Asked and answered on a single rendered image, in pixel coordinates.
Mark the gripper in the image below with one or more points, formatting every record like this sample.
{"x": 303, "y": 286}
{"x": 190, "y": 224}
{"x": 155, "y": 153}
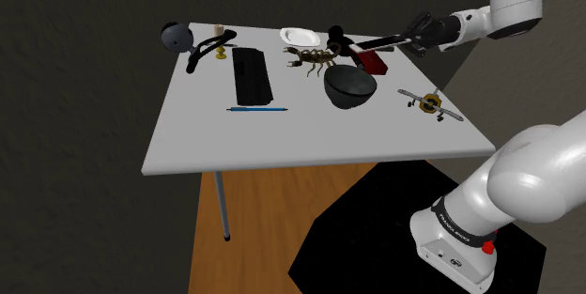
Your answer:
{"x": 440, "y": 31}

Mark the black white-edged phone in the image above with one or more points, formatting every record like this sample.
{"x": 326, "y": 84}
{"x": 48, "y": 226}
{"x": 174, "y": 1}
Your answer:
{"x": 380, "y": 43}

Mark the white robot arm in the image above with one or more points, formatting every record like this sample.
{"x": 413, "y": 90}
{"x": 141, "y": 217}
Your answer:
{"x": 526, "y": 178}

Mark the dark red box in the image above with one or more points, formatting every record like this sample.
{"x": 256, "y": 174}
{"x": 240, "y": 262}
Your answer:
{"x": 373, "y": 63}

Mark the grey and yellow toy plane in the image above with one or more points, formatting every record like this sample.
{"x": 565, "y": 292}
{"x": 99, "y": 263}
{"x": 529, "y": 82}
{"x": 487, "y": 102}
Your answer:
{"x": 430, "y": 104}

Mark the black round object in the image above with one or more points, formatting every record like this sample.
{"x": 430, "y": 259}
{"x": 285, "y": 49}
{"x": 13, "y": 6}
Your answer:
{"x": 336, "y": 34}

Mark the black bowl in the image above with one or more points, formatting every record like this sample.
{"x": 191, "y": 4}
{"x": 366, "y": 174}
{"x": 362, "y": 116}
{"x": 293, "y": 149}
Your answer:
{"x": 350, "y": 87}

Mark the brown scorpion figure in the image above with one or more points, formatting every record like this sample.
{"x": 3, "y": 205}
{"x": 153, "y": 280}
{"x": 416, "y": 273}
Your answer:
{"x": 316, "y": 57}

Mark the white plate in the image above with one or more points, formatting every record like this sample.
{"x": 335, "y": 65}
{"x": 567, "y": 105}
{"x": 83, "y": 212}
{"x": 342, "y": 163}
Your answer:
{"x": 300, "y": 36}

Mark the grey table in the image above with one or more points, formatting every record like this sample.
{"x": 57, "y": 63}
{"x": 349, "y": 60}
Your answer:
{"x": 297, "y": 137}

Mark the black keyboard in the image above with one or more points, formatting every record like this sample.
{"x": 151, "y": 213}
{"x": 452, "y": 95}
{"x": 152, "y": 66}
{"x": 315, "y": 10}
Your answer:
{"x": 251, "y": 75}

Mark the blue pen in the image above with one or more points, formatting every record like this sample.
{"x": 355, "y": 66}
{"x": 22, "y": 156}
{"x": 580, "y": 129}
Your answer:
{"x": 256, "y": 109}

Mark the black robot stand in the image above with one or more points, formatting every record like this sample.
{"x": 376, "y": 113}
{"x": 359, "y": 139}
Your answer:
{"x": 366, "y": 219}

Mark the beige candle on gold holder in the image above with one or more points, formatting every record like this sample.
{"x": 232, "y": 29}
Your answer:
{"x": 220, "y": 48}

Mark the black curved headset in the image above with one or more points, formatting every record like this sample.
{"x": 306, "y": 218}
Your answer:
{"x": 197, "y": 55}

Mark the dark round webcam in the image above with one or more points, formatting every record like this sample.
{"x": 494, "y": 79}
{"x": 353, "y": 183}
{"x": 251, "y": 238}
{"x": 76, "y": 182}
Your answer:
{"x": 176, "y": 36}

